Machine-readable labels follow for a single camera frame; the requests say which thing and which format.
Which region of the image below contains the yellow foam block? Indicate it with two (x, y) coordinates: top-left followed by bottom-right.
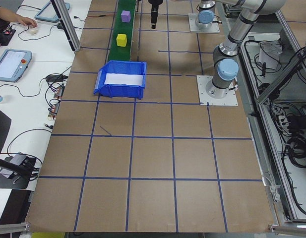
(116, 34), (128, 47)

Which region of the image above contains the person's bare forearm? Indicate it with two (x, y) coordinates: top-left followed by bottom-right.
(0, 6), (24, 24)

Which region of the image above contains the person's bare hand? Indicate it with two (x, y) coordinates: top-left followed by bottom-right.
(18, 17), (38, 27)

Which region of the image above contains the green conveyor belt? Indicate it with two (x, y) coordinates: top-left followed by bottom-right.
(107, 0), (139, 62)

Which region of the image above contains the white foam liner sheet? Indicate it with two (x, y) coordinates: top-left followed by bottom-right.
(104, 72), (144, 87)

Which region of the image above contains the blue plastic storage bin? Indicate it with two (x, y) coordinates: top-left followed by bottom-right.
(93, 60), (148, 100)

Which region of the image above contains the light blue teach pendant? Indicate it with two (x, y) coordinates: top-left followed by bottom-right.
(0, 49), (33, 83)
(34, 0), (71, 23)

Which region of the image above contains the white paper bag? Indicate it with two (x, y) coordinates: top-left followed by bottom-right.
(257, 39), (284, 70)

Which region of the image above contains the power strip with plugs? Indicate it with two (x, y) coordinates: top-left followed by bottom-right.
(48, 85), (65, 121)

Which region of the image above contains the black box with red button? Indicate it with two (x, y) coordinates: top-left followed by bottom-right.
(0, 27), (17, 47)

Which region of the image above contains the black flat monitor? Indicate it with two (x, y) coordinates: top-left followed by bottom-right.
(0, 105), (12, 159)

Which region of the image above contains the grey box device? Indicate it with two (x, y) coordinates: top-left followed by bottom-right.
(0, 153), (27, 179)

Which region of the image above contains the black boom bar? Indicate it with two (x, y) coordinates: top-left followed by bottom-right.
(0, 156), (34, 178)

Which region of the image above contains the aluminium profile bar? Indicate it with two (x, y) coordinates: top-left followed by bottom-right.
(0, 222), (32, 235)
(268, 223), (306, 236)

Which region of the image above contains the black plug with cable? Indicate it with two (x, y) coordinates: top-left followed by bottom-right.
(73, 15), (86, 28)

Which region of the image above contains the aluminium profile post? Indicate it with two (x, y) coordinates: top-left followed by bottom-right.
(50, 0), (82, 52)

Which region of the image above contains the black mouse cable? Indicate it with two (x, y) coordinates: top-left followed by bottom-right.
(18, 24), (60, 42)

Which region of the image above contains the V-shaped metal bar frame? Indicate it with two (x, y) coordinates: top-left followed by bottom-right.
(236, 4), (306, 224)

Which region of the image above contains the black pendant cable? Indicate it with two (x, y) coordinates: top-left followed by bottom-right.
(0, 76), (48, 98)

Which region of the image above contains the looped black cable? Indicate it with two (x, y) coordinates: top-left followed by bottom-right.
(6, 128), (53, 159)

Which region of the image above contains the coiled black cable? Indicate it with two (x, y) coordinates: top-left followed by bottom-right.
(281, 136), (306, 170)

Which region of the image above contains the grey metal bracket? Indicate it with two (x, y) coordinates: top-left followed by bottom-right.
(265, 184), (282, 203)

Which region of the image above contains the black stand base plate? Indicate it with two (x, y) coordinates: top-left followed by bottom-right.
(0, 155), (37, 190)

